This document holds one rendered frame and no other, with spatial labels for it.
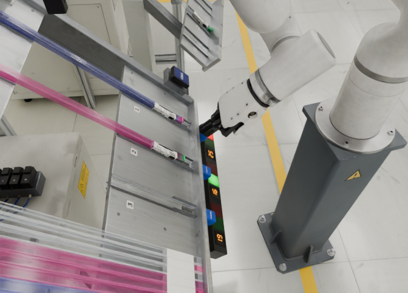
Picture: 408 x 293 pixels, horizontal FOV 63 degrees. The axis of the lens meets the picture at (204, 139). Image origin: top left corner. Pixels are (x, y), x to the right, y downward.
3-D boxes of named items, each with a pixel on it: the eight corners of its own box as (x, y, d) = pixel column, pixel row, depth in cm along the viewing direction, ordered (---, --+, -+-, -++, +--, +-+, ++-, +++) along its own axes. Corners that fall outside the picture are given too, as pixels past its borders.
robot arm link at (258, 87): (286, 109, 71) (275, 116, 72) (278, 81, 76) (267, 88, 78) (263, 89, 66) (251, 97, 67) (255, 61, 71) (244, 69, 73)
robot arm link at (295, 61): (254, 58, 72) (263, 87, 66) (308, 16, 65) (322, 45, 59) (277, 78, 77) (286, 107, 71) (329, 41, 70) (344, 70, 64)
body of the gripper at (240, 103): (278, 114, 71) (238, 140, 77) (268, 82, 77) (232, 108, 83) (256, 97, 67) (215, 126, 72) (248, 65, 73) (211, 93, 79)
